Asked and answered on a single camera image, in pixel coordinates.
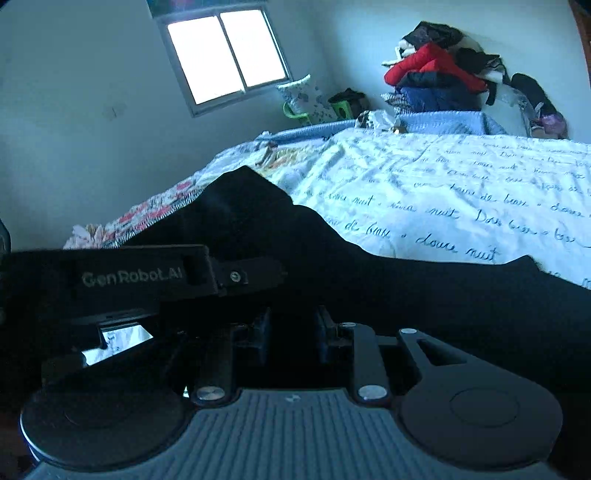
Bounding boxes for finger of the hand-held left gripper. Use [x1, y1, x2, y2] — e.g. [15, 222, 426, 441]
[210, 257, 288, 297]

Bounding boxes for blue jacket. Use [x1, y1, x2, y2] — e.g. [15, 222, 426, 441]
[396, 85, 484, 113]

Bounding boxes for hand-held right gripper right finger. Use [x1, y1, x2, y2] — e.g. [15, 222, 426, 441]
[316, 305, 472, 408]

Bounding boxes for floral bed sheet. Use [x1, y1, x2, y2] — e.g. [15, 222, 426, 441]
[62, 138, 334, 250]

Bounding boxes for black pants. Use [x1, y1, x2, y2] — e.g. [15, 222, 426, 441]
[124, 165, 591, 480]

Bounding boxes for black bag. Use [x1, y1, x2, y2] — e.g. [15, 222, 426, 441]
[510, 73, 567, 140]

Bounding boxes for black clothing pile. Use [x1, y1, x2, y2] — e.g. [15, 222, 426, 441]
[399, 21, 509, 105]

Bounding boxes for floral pillow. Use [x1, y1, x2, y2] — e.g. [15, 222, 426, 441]
[276, 74, 341, 126]

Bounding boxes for window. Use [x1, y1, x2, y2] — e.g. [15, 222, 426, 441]
[154, 4, 294, 117]

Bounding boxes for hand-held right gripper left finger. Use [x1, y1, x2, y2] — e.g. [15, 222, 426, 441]
[191, 306, 271, 408]

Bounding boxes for green plastic chair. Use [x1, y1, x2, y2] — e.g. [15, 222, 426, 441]
[283, 100, 352, 126]

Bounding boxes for blue knitted blanket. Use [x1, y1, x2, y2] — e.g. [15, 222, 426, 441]
[256, 110, 514, 144]

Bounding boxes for red jacket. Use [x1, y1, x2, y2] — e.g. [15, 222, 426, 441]
[383, 42, 488, 93]

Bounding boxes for white script-printed bedspread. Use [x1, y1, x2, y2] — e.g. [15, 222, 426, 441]
[276, 126, 591, 292]

